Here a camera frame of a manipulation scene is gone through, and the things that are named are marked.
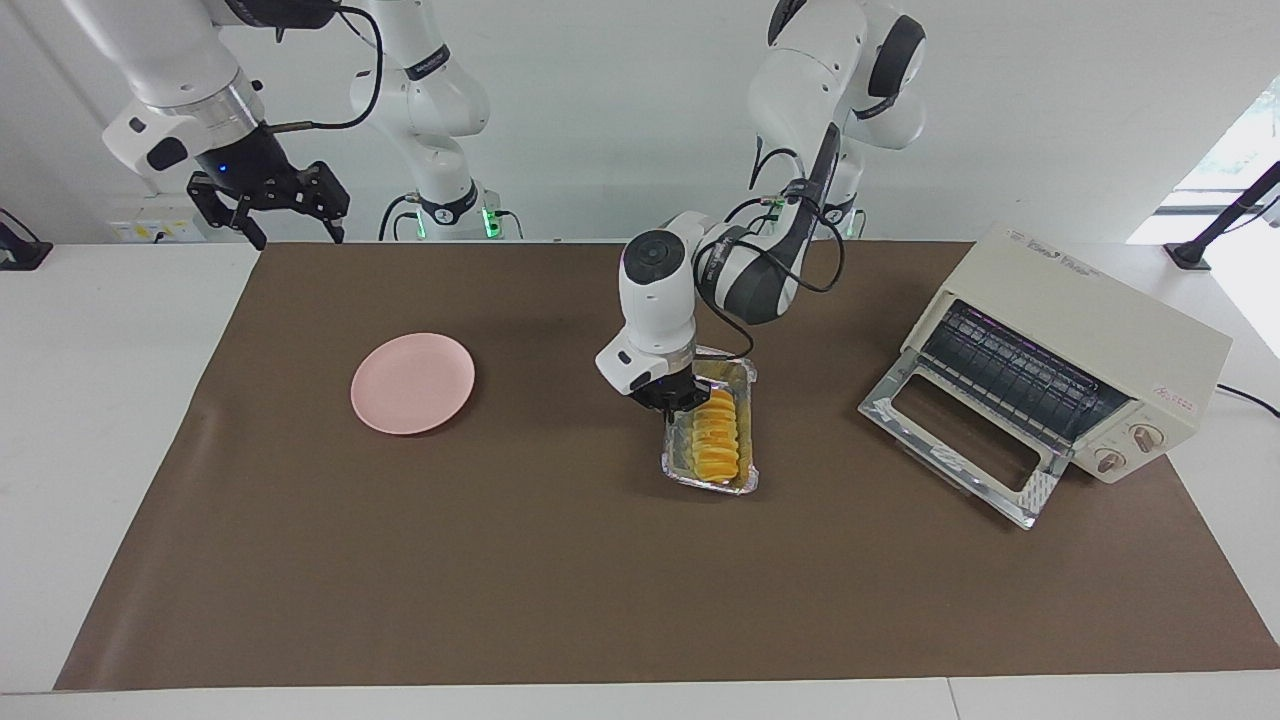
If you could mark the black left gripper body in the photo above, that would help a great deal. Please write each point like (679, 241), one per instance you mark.
(670, 388)

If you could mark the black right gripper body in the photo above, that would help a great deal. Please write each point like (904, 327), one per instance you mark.
(243, 162)

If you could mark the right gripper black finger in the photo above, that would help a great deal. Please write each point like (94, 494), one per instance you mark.
(328, 192)
(213, 202)

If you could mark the golden ridged bread loaf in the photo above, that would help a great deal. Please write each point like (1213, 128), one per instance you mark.
(716, 440)

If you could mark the aluminium foil tray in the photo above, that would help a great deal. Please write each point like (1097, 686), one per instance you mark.
(675, 460)

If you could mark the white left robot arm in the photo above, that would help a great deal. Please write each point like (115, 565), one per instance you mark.
(655, 290)

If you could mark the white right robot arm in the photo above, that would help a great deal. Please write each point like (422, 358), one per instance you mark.
(170, 60)

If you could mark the glass oven door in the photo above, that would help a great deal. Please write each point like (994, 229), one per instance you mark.
(1040, 495)

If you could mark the cream toaster oven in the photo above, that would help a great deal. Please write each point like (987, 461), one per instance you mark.
(1100, 320)

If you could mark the cream oven knob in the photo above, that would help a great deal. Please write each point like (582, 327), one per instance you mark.
(1146, 437)
(1110, 461)

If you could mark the brown table mat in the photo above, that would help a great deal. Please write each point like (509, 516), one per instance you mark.
(650, 580)

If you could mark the black desk clamp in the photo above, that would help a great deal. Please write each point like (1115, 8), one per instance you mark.
(20, 255)

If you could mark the pink round plate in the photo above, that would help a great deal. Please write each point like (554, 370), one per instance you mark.
(412, 385)

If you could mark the white wall socket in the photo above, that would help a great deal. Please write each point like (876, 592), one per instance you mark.
(155, 220)

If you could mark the black camera stand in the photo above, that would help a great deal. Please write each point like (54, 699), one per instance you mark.
(1188, 255)

